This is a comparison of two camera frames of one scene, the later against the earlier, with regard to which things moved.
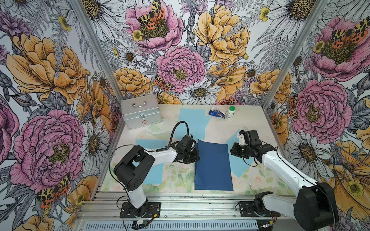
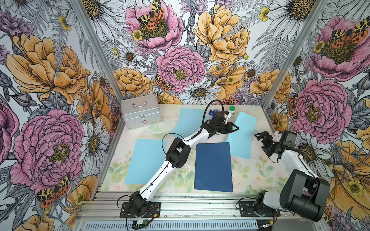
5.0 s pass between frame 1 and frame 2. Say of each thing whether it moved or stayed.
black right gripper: moved
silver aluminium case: stayed
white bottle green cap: stayed
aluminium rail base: stayed
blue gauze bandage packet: stayed
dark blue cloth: stayed
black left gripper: moved
